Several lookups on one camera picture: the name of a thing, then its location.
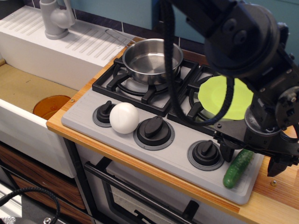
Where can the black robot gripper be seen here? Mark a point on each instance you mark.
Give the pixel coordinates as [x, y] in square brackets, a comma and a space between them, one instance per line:
[282, 149]

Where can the green toy pickle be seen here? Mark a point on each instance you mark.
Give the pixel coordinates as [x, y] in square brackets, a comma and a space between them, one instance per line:
[237, 168]

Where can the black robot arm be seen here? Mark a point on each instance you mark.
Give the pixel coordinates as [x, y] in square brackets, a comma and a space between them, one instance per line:
[244, 41]

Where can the black right stove knob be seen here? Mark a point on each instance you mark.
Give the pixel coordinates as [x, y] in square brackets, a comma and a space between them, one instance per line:
[205, 155]

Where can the black stove knob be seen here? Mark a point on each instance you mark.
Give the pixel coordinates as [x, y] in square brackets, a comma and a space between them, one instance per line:
[154, 134]
[101, 115]
[205, 155]

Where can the grey toy stove top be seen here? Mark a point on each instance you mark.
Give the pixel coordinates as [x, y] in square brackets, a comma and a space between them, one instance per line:
[80, 118]

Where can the lime green plate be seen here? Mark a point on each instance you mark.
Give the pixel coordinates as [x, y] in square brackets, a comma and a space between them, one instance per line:
[212, 94]

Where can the black middle stove knob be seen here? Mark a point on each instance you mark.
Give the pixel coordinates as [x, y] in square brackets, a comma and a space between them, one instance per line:
[154, 134]

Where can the white toy mushroom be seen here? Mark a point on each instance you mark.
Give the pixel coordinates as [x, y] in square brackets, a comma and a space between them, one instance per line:
[124, 118]

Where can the stainless steel pot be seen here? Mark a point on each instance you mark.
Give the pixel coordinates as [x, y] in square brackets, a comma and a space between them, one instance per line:
[144, 60]

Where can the black left stove knob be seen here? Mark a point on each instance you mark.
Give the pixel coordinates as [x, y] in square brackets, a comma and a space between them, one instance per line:
[101, 115]

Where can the brass countertop screw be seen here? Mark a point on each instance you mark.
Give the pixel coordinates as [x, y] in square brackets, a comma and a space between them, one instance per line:
[274, 183]

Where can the black right burner grate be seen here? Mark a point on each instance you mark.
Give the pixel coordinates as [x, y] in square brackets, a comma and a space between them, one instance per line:
[189, 102]

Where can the black burner grate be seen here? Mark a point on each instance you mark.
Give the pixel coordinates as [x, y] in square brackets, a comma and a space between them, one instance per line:
[189, 102]
[116, 84]

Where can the toy oven door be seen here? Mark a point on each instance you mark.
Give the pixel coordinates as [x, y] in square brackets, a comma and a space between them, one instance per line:
[173, 160]

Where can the black left burner grate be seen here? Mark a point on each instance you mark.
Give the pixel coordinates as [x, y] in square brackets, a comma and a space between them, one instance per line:
[116, 84]

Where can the wooden drawer front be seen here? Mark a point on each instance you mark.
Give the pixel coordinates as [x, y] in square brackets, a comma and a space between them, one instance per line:
[24, 171]

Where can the white toy sink unit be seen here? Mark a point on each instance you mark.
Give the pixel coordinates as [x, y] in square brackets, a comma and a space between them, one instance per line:
[34, 67]

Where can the grey toy faucet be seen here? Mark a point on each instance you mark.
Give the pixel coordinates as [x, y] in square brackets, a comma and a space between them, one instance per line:
[56, 20]

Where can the black oven door handle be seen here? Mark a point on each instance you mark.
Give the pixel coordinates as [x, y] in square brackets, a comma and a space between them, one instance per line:
[137, 194]

